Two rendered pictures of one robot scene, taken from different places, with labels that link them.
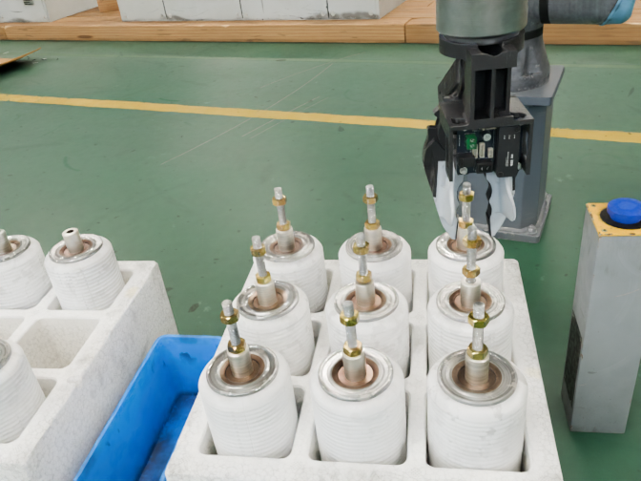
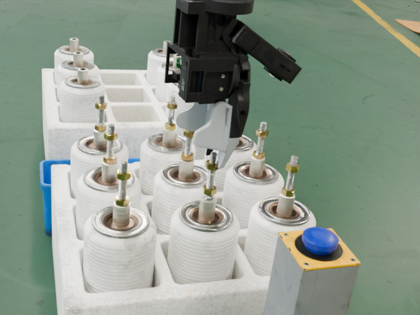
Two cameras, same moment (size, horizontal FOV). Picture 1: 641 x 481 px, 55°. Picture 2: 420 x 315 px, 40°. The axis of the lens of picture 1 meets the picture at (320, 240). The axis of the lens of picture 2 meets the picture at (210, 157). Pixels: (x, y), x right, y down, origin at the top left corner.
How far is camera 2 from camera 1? 75 cm
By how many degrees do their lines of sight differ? 51
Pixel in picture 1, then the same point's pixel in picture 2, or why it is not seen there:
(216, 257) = (319, 184)
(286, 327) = (150, 157)
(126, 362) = not seen: hidden behind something
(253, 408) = (74, 157)
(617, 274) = (279, 283)
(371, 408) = (82, 189)
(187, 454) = (65, 168)
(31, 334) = (143, 110)
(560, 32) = not seen: outside the picture
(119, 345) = not seen: hidden behind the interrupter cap
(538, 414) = (142, 295)
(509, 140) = (184, 70)
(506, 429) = (90, 251)
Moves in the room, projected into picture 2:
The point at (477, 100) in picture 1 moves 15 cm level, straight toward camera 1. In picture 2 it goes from (195, 37) to (63, 30)
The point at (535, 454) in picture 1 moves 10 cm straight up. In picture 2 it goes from (101, 294) to (103, 228)
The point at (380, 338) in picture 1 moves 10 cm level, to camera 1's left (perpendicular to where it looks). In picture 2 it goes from (160, 194) to (135, 165)
